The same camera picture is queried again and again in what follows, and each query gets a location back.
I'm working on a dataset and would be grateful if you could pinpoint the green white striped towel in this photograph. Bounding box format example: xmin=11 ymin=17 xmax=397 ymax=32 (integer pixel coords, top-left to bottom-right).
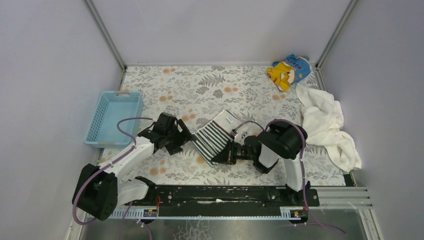
xmin=191 ymin=110 xmax=242 ymax=167

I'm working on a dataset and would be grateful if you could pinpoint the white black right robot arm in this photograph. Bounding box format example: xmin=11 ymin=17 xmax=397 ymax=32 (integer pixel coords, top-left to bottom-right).
xmin=211 ymin=119 xmax=308 ymax=192

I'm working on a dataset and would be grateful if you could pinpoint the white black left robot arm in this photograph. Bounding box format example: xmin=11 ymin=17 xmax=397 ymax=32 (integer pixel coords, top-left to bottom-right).
xmin=71 ymin=112 xmax=195 ymax=226

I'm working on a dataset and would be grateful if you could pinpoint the light blue plastic basket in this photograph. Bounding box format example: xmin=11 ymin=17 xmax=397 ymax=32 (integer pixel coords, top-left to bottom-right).
xmin=84 ymin=90 xmax=144 ymax=149

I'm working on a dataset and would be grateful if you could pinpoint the white fluffy towel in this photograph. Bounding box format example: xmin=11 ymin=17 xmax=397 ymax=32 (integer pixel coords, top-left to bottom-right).
xmin=295 ymin=83 xmax=362 ymax=172

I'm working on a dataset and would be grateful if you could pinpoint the blue yellow cartoon towel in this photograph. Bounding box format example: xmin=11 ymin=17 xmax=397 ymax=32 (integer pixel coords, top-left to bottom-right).
xmin=266 ymin=53 xmax=314 ymax=92

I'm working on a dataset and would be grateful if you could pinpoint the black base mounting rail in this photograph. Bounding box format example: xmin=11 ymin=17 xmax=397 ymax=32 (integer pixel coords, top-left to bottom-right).
xmin=132 ymin=185 xmax=320 ymax=210

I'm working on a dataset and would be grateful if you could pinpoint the white slotted cable duct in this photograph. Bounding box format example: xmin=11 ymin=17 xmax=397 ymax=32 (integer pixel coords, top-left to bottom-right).
xmin=109 ymin=205 xmax=302 ymax=220

